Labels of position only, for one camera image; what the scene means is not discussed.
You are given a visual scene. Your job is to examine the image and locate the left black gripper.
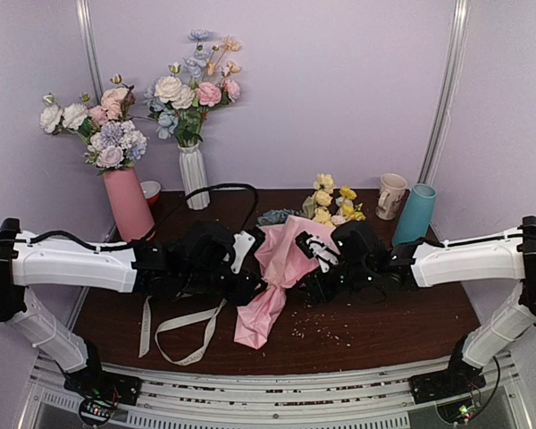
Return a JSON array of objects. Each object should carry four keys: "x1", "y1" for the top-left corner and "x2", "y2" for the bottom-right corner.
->
[{"x1": 180, "y1": 263, "x2": 267, "y2": 306}]

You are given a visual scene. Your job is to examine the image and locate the yellow blue flower bunch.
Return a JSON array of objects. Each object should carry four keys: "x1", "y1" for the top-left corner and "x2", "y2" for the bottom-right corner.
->
[{"x1": 257, "y1": 173, "x2": 366, "y2": 229}]

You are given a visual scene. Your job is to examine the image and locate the pink wrapping paper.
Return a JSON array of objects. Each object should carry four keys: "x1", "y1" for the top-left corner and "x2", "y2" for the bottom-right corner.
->
[{"x1": 234, "y1": 216, "x2": 337, "y2": 349}]

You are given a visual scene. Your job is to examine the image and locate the cream printed ribbon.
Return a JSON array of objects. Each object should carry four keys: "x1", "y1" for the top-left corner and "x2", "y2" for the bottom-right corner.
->
[{"x1": 138, "y1": 297, "x2": 227, "y2": 366}]

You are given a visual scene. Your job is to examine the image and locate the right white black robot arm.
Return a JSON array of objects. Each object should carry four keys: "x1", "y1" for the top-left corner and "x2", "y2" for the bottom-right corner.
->
[{"x1": 295, "y1": 216, "x2": 536, "y2": 404}]

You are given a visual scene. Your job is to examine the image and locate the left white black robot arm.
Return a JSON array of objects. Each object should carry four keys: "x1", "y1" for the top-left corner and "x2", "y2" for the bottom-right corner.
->
[{"x1": 0, "y1": 218, "x2": 267, "y2": 407}]

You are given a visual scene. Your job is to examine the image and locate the teal vase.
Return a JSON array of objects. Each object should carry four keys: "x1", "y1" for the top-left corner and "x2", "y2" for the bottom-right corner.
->
[{"x1": 391, "y1": 183, "x2": 437, "y2": 246}]

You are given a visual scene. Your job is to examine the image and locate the pink vase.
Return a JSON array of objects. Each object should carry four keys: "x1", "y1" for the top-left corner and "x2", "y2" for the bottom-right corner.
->
[{"x1": 103, "y1": 168, "x2": 155, "y2": 242}]

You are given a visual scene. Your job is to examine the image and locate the white ribbed vase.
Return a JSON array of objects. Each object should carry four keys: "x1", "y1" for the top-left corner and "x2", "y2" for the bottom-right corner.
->
[{"x1": 178, "y1": 144, "x2": 210, "y2": 210}]

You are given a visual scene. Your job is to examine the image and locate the pastel flowers in pink vase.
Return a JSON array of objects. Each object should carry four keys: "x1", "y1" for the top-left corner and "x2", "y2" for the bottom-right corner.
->
[{"x1": 39, "y1": 73, "x2": 147, "y2": 175}]

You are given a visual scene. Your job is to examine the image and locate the pastel flowers in white vase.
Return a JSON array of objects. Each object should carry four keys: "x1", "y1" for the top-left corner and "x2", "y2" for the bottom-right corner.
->
[{"x1": 146, "y1": 29, "x2": 242, "y2": 147}]

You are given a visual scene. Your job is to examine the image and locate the red white bowl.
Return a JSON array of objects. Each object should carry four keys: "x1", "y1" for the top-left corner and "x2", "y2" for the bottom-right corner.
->
[{"x1": 140, "y1": 181, "x2": 162, "y2": 206}]

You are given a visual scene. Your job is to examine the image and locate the cream floral mug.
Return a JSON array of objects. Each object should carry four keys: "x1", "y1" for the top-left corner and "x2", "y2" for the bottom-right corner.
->
[{"x1": 375, "y1": 173, "x2": 408, "y2": 221}]

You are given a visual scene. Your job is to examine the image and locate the right round status board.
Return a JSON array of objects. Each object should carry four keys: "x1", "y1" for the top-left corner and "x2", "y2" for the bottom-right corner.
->
[{"x1": 436, "y1": 396, "x2": 487, "y2": 425}]

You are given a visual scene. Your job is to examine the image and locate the round status board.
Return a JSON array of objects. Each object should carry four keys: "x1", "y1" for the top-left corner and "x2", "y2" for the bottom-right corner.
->
[
  {"x1": 436, "y1": 396, "x2": 487, "y2": 425},
  {"x1": 78, "y1": 398, "x2": 118, "y2": 426}
]

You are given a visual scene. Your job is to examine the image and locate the left round status board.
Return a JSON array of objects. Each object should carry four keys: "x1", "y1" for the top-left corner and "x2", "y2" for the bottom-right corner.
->
[{"x1": 78, "y1": 398, "x2": 118, "y2": 426}]

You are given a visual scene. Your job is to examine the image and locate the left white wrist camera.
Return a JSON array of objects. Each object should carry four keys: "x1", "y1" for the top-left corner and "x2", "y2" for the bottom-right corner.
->
[{"x1": 224, "y1": 227, "x2": 265, "y2": 273}]

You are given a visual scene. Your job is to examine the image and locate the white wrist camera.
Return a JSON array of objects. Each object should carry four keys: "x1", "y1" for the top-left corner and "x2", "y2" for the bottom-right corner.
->
[
  {"x1": 224, "y1": 227, "x2": 265, "y2": 273},
  {"x1": 295, "y1": 231, "x2": 339, "y2": 273}
]

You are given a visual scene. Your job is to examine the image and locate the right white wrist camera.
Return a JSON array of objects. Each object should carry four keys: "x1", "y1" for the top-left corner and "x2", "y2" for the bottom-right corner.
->
[{"x1": 295, "y1": 231, "x2": 339, "y2": 273}]

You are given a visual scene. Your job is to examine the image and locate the left black cable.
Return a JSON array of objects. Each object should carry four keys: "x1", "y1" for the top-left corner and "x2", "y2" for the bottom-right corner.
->
[{"x1": 0, "y1": 181, "x2": 258, "y2": 251}]

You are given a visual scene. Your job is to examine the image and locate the aluminium rail base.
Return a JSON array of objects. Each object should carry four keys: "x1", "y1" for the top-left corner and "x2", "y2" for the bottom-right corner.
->
[{"x1": 17, "y1": 350, "x2": 536, "y2": 429}]

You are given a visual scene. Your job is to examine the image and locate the right aluminium post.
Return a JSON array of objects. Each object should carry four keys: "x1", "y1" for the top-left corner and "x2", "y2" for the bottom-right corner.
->
[{"x1": 418, "y1": 0, "x2": 470, "y2": 186}]

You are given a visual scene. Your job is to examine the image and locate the aluminium post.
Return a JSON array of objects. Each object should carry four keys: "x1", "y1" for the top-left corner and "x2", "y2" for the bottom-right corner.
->
[
  {"x1": 418, "y1": 0, "x2": 470, "y2": 186},
  {"x1": 75, "y1": 0, "x2": 103, "y2": 102}
]

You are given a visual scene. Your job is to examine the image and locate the left aluminium post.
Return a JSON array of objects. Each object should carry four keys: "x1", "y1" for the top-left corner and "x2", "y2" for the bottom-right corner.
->
[{"x1": 75, "y1": 0, "x2": 103, "y2": 102}]

